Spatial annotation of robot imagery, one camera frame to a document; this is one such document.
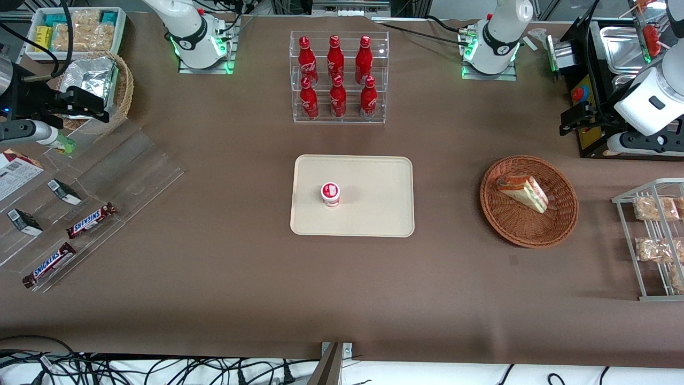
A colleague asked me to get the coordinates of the small black white box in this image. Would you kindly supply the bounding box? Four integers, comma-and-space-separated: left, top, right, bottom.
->
47, 179, 83, 206
7, 209, 44, 237

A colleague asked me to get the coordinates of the yellow snack box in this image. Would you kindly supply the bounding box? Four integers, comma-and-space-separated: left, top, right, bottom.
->
34, 26, 54, 53

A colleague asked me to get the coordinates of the tan deep wicker basket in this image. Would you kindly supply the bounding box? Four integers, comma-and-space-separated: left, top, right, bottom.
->
56, 51, 134, 135

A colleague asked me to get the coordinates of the brown round wicker basket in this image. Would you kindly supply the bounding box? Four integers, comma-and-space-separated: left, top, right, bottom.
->
479, 155, 579, 249

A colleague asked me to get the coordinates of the plastic triangle sandwich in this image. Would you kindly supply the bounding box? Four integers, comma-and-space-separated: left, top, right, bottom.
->
496, 175, 549, 214

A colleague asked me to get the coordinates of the red white printed box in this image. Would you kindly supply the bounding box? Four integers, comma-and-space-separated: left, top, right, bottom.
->
0, 149, 45, 202

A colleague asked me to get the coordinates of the clear bag of crackers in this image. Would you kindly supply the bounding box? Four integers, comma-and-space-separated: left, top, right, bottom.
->
52, 24, 81, 52
68, 10, 102, 27
80, 24, 116, 52

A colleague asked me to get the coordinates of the aluminium frame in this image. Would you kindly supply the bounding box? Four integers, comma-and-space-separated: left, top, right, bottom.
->
310, 0, 392, 22

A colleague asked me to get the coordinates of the grey metal wire rack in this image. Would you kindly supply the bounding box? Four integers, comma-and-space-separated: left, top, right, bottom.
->
611, 178, 684, 302

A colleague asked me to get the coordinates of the brown snickers bar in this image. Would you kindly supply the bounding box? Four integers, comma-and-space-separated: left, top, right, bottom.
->
66, 202, 118, 240
22, 242, 77, 289

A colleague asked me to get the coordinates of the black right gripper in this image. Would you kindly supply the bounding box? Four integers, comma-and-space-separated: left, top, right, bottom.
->
0, 70, 111, 125

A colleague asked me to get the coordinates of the clear acrylic bottle rack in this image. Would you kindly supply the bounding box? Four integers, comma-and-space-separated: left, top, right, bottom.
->
290, 30, 390, 125

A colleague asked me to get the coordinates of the yellow emergency stop panel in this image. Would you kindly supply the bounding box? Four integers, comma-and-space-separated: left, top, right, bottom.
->
571, 74, 595, 151

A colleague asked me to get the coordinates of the aluminium arm base plate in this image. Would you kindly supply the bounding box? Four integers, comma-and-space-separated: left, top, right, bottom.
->
178, 15, 239, 74
461, 56, 518, 81

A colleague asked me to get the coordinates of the silver metal box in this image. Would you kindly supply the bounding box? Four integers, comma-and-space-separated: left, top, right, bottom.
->
545, 36, 576, 73

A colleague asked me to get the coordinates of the white plastic snack bin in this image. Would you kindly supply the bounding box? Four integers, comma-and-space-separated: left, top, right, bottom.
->
25, 6, 127, 63

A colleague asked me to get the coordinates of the red food item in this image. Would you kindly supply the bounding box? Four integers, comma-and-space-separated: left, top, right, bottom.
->
643, 24, 664, 57

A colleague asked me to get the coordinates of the clear acrylic display stand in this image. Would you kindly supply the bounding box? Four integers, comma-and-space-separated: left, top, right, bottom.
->
0, 118, 185, 293

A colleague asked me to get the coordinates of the red cola bottle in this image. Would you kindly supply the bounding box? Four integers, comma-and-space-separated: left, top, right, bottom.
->
355, 36, 373, 84
327, 35, 345, 85
299, 76, 320, 120
298, 36, 318, 86
330, 75, 347, 119
360, 76, 378, 120

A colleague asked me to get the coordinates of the beige plastic tray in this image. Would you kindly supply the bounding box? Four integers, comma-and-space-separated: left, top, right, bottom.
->
290, 155, 415, 237

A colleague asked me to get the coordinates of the silver foil bag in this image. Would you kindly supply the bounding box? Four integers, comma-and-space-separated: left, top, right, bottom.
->
58, 56, 120, 119

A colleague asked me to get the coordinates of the stainless steel pan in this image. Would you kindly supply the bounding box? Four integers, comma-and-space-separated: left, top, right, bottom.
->
598, 26, 650, 76

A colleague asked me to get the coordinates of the brown table cover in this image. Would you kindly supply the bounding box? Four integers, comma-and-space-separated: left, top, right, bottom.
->
0, 12, 684, 369

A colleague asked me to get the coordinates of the dark metal camera post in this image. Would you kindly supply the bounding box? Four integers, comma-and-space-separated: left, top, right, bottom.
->
308, 343, 344, 385

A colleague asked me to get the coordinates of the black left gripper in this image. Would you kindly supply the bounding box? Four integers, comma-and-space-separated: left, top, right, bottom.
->
559, 101, 625, 136

